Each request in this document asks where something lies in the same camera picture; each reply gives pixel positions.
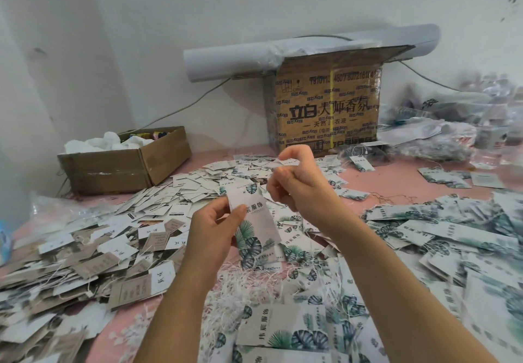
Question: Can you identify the black cable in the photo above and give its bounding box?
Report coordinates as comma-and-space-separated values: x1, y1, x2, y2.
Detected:
131, 76, 233, 132

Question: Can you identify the heap of clear plastic bags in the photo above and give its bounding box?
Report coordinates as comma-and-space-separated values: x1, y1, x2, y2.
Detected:
379, 72, 523, 172

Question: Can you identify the person's right hand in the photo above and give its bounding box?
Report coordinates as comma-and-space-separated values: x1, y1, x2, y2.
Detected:
266, 143, 356, 241

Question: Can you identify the person's left forearm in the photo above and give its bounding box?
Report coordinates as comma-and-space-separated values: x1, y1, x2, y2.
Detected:
133, 275, 226, 363

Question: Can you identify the clear plastic bag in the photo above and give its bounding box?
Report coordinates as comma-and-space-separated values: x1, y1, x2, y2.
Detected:
28, 193, 95, 229

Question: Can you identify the single white leaf print tag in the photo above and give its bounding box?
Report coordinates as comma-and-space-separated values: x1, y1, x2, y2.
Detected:
224, 180, 285, 271

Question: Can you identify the pile of green leaf tags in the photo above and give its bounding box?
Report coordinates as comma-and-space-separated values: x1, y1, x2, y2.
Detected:
208, 195, 523, 363

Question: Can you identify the pile of white strings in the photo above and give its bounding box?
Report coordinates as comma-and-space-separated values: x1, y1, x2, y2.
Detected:
114, 269, 279, 363

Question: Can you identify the white roll in plastic wrap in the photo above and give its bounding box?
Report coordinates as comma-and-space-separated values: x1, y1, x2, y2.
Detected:
184, 23, 441, 82

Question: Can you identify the blue tissue pack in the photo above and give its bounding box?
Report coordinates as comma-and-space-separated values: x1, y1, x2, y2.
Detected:
0, 220, 13, 265

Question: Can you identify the heap of small tags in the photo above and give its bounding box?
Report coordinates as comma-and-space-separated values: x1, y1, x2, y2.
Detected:
110, 154, 373, 216

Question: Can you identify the white crumpled material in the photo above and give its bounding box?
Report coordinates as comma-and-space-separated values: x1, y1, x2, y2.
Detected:
64, 131, 156, 154

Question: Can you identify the pile of brown white tags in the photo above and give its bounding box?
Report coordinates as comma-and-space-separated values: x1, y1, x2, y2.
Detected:
0, 207, 191, 363

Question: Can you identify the person's right forearm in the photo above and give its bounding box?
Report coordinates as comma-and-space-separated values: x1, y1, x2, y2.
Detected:
327, 220, 500, 363

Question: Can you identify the small open cardboard box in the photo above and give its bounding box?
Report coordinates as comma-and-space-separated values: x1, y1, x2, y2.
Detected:
57, 125, 193, 196

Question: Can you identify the person's left hand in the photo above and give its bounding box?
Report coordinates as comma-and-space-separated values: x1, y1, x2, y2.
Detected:
183, 196, 250, 290

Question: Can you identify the large printed cardboard box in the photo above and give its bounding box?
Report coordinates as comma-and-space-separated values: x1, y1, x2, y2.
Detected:
262, 45, 416, 156

